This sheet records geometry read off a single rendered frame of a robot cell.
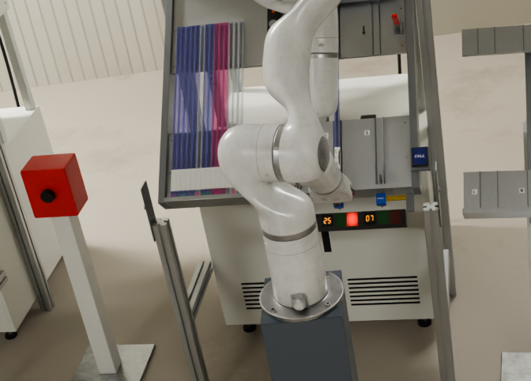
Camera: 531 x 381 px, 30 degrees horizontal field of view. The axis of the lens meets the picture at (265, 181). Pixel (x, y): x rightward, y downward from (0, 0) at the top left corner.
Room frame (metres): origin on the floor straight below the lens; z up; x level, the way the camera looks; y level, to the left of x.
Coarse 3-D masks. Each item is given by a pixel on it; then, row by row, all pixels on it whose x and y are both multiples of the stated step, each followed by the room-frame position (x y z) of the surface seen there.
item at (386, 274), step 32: (256, 96) 3.17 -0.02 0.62; (352, 96) 3.02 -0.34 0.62; (384, 96) 2.97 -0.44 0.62; (224, 224) 2.64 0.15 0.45; (256, 224) 2.61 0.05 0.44; (416, 224) 2.49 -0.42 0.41; (224, 256) 2.64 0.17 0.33; (256, 256) 2.62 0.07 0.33; (352, 256) 2.54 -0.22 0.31; (384, 256) 2.52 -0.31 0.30; (416, 256) 2.49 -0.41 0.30; (224, 288) 2.65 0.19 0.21; (256, 288) 2.62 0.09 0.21; (352, 288) 2.54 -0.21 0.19; (384, 288) 2.52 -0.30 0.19; (416, 288) 2.50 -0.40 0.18; (256, 320) 2.63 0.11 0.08; (352, 320) 2.55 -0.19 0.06
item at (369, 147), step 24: (360, 120) 2.36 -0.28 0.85; (384, 120) 2.34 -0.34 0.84; (408, 120) 2.32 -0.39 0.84; (168, 144) 2.47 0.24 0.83; (360, 144) 2.31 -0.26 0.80; (384, 144) 2.29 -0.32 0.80; (408, 144) 2.27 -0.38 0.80; (168, 168) 2.42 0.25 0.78; (360, 168) 2.26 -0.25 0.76; (384, 168) 2.24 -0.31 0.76; (408, 168) 2.23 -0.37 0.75; (168, 192) 2.37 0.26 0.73
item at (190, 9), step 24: (192, 0) 2.76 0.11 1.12; (216, 0) 2.74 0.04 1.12; (240, 0) 2.72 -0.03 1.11; (384, 0) 2.58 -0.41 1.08; (192, 24) 2.71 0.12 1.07; (264, 24) 2.64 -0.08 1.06; (360, 24) 2.55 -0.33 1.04; (384, 24) 2.53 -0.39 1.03; (360, 48) 2.50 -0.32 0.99; (384, 48) 2.48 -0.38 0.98
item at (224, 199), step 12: (360, 192) 2.22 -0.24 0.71; (372, 192) 2.22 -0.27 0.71; (384, 192) 2.21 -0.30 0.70; (396, 192) 2.21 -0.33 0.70; (408, 192) 2.21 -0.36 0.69; (168, 204) 2.35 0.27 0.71; (180, 204) 2.35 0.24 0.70; (192, 204) 2.34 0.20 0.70; (204, 204) 2.34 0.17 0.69; (216, 204) 2.34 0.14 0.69; (228, 204) 2.33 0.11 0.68; (240, 204) 2.33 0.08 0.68
